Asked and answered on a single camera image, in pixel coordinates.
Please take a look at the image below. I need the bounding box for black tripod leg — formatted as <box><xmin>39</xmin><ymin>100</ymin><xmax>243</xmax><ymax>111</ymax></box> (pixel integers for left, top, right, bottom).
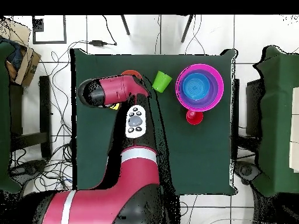
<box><xmin>180</xmin><ymin>15</ymin><xmax>194</xmax><ymax>43</ymax></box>
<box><xmin>120</xmin><ymin>15</ymin><xmax>131</xmax><ymax>36</ymax></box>

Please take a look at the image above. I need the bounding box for black square frame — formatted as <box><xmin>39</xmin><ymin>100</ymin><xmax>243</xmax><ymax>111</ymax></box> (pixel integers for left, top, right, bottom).
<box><xmin>32</xmin><ymin>15</ymin><xmax>67</xmax><ymax>44</ymax></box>

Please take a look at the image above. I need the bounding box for green cup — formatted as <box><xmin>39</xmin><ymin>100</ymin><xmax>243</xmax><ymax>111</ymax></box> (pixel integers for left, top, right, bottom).
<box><xmin>152</xmin><ymin>70</ymin><xmax>173</xmax><ymax>93</ymax></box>

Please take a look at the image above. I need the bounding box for red cup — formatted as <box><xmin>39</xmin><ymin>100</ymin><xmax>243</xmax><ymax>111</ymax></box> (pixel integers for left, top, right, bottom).
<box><xmin>186</xmin><ymin>109</ymin><xmax>204</xmax><ymax>125</ymax></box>

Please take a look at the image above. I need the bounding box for blue bowl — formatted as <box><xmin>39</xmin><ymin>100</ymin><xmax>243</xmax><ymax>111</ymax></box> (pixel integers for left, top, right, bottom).
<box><xmin>182</xmin><ymin>72</ymin><xmax>211</xmax><ymax>101</ymax></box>

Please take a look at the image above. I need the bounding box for green covered table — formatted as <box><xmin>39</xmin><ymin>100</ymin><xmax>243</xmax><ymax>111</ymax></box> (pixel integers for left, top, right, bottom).
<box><xmin>0</xmin><ymin>41</ymin><xmax>22</xmax><ymax>194</ymax></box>
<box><xmin>253</xmin><ymin>45</ymin><xmax>299</xmax><ymax>197</ymax></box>

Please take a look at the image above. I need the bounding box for grey chair base with knob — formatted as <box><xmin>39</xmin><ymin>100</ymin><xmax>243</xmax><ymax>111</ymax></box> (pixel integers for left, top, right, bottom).
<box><xmin>10</xmin><ymin>158</ymin><xmax>47</xmax><ymax>179</ymax></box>

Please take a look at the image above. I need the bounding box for purple bowl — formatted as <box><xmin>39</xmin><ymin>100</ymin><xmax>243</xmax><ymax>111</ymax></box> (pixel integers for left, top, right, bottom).
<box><xmin>179</xmin><ymin>69</ymin><xmax>220</xmax><ymax>110</ymax></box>

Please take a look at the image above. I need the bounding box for dark green table cloth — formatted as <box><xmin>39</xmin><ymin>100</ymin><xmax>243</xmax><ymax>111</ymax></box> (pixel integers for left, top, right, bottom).
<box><xmin>69</xmin><ymin>48</ymin><xmax>237</xmax><ymax>197</ymax></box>

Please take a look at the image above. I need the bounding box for cardboard box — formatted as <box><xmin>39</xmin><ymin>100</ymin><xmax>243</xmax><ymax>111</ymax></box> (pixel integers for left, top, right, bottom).
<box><xmin>0</xmin><ymin>18</ymin><xmax>42</xmax><ymax>87</ymax></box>

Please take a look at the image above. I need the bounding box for orange bowl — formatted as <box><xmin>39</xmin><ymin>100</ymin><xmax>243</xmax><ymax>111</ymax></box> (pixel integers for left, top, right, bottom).
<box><xmin>120</xmin><ymin>69</ymin><xmax>142</xmax><ymax>80</ymax></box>

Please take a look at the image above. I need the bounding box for pink bowl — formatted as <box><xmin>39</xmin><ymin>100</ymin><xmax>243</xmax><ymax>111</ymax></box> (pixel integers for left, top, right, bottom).
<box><xmin>175</xmin><ymin>63</ymin><xmax>225</xmax><ymax>112</ymax></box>

